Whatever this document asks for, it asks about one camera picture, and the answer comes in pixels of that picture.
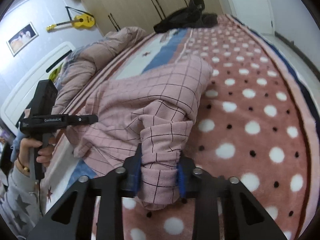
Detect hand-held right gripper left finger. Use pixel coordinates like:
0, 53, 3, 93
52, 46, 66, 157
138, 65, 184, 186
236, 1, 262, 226
26, 144, 143, 240

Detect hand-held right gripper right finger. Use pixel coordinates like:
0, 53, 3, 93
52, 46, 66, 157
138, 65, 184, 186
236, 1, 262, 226
177, 156, 288, 240

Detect pink checked pants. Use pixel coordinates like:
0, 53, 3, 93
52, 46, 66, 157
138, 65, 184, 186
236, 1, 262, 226
72, 55, 214, 210

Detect polka dot printed blanket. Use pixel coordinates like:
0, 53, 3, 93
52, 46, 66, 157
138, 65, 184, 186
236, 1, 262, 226
40, 14, 320, 240

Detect white door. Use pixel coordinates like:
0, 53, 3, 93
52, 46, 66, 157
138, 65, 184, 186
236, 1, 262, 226
222, 0, 275, 34

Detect person's left hand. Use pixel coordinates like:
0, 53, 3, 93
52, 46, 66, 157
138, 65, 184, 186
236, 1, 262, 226
18, 137, 57, 167

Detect beige wooden wardrobe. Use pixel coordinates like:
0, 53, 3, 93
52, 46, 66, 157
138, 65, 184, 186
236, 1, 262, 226
66, 0, 225, 37

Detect green pillow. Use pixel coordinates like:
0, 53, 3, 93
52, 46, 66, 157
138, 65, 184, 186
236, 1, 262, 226
49, 65, 63, 81

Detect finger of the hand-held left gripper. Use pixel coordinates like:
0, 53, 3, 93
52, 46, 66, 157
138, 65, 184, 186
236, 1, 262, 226
67, 114, 98, 126

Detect framed wall photo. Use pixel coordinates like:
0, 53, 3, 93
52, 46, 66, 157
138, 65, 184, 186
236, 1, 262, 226
7, 22, 39, 57

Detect black clothing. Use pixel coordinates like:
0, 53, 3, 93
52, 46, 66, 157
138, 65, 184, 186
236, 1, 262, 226
153, 0, 218, 33

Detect pink duvet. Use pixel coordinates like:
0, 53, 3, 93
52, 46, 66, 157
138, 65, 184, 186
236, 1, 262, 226
54, 26, 148, 115

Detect beaded bracelet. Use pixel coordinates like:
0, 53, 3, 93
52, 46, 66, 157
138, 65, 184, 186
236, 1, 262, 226
17, 156, 31, 173

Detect white bed headboard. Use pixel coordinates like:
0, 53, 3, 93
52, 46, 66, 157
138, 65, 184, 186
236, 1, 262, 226
0, 41, 75, 130

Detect yellow guitar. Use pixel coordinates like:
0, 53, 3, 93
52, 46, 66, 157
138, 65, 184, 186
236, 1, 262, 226
46, 6, 96, 32

